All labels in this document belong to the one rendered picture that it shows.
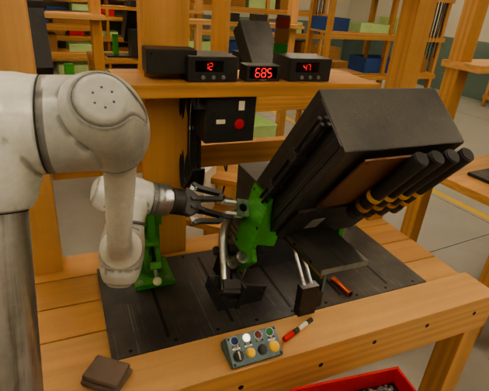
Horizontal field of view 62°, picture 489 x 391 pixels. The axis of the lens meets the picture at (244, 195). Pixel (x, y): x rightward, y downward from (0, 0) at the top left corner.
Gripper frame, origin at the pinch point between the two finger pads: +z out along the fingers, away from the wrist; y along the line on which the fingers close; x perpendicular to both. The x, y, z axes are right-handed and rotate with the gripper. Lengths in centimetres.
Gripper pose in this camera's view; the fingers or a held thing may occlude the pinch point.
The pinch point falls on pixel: (233, 209)
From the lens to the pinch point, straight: 126.1
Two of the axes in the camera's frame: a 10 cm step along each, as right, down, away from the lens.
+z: 8.7, 1.3, 4.8
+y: -0.5, -9.3, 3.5
